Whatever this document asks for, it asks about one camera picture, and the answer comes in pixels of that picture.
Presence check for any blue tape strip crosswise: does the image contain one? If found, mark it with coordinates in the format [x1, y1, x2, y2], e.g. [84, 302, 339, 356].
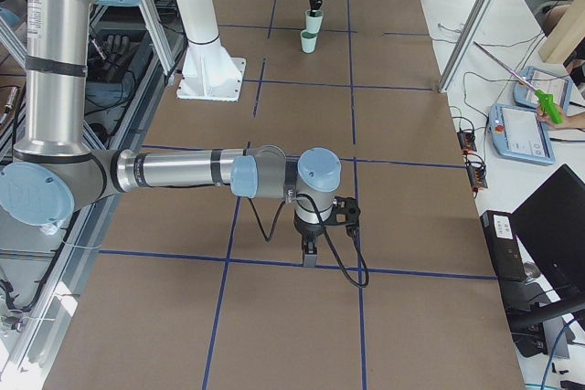
[99, 249, 497, 281]

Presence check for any black monitor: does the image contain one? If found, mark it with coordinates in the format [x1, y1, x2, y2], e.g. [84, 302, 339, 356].
[512, 164, 584, 298]

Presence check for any blue tape strip lengthwise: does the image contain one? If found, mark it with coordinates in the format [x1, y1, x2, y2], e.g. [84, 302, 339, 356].
[346, 0, 369, 389]

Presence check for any mint green plastic cup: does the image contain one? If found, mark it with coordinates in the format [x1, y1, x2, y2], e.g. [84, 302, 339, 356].
[305, 9, 324, 34]

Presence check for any green handled grabber tool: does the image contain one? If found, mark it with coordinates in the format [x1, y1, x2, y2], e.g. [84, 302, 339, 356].
[473, 42, 563, 124]

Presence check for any far blue teach pendant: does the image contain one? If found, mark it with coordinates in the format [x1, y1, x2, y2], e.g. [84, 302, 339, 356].
[513, 66, 573, 111]

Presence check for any blue teach pendant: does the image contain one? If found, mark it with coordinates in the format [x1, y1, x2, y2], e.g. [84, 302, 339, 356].
[513, 66, 573, 111]
[488, 103, 556, 165]

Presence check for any black computer box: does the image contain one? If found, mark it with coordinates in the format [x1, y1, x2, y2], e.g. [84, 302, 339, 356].
[480, 210, 527, 282]

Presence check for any wooden beam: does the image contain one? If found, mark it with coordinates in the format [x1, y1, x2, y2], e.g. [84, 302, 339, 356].
[538, 0, 584, 64]

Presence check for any brown paper table cover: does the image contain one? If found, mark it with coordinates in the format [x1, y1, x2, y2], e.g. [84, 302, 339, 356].
[45, 0, 524, 389]

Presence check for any near orange black adapter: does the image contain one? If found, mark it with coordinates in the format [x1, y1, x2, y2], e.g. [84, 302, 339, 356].
[463, 153, 488, 194]

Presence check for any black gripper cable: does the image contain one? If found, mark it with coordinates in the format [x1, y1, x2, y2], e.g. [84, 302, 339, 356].
[247, 192, 370, 290]

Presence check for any far orange black adapter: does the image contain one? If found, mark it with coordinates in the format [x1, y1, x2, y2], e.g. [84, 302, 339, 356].
[457, 129, 477, 154]

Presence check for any aluminium frame post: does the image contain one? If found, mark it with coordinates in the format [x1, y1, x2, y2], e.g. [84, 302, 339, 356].
[438, 0, 494, 93]

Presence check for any near blue teach pendant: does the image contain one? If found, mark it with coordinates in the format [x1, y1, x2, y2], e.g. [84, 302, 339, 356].
[488, 103, 556, 165]

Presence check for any person's hand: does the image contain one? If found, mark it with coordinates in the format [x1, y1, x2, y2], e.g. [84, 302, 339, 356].
[537, 111, 585, 130]

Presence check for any aluminium side frame rail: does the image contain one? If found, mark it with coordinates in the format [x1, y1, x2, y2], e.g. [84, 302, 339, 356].
[1, 204, 112, 389]

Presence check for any orange black adapter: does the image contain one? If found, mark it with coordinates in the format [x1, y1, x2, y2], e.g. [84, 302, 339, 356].
[457, 129, 477, 154]
[463, 153, 488, 194]

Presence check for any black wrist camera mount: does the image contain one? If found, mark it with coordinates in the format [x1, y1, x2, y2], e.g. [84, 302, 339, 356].
[330, 196, 361, 235]

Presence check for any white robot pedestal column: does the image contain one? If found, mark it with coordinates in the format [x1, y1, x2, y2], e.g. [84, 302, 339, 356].
[176, 0, 246, 102]

